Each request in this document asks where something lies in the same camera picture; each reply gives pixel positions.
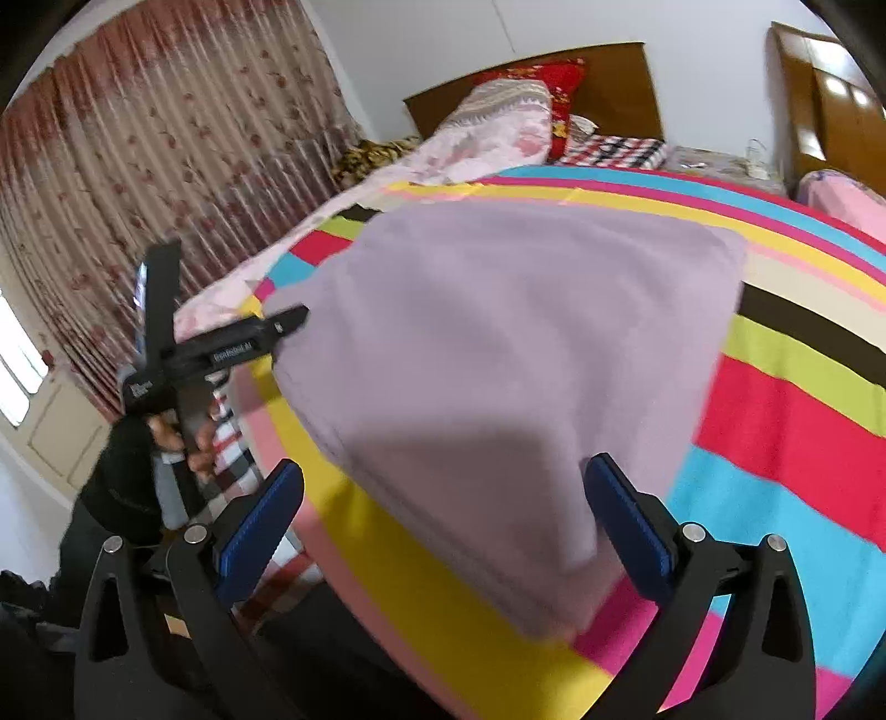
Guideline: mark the leopard print blanket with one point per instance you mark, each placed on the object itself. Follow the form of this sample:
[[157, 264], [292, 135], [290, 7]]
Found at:
[[370, 158]]

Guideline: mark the lavender pants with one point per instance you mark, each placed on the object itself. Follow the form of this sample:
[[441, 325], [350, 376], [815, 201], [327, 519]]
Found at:
[[498, 360]]

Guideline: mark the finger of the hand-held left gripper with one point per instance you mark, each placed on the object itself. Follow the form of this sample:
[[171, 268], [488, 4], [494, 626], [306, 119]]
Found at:
[[289, 321]]

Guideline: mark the brown wooden wardrobe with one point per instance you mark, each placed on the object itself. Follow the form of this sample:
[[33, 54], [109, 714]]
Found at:
[[824, 111]]

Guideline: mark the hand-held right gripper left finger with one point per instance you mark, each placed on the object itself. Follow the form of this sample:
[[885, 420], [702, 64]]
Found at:
[[263, 533]]

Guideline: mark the floral pleated curtain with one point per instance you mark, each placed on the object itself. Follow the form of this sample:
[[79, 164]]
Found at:
[[173, 152]]

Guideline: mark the bright window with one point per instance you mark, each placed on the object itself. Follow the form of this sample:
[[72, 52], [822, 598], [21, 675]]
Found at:
[[17, 367]]

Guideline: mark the wooden headboard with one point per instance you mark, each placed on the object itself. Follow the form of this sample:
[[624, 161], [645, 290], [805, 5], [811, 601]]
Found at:
[[616, 83]]

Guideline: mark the person's dark clothing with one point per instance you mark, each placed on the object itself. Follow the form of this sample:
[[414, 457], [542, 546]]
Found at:
[[34, 623]]

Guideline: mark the person's left hand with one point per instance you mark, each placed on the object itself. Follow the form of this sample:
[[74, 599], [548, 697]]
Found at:
[[203, 443]]

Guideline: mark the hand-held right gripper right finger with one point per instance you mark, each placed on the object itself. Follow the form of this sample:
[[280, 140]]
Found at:
[[630, 536]]

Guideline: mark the pink floral quilt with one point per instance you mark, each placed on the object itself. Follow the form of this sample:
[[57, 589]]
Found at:
[[443, 156]]

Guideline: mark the cream panelled cabinet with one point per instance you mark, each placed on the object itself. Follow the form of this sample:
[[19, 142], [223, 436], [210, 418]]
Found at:
[[66, 436]]

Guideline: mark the red embroidered pillow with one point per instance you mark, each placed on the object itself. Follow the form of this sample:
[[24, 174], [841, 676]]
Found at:
[[554, 79]]

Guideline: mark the zigzag patterned pillow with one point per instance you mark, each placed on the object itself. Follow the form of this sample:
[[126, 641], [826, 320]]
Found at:
[[509, 97]]

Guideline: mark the nightstand with floral cloth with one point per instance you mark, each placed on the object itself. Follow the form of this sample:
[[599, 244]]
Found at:
[[720, 166]]

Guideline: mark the person's left forearm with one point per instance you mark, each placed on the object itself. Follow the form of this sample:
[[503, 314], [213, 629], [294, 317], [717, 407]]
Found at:
[[124, 478]]

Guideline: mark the multicolour striped blanket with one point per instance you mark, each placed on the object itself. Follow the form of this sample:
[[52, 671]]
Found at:
[[782, 415]]

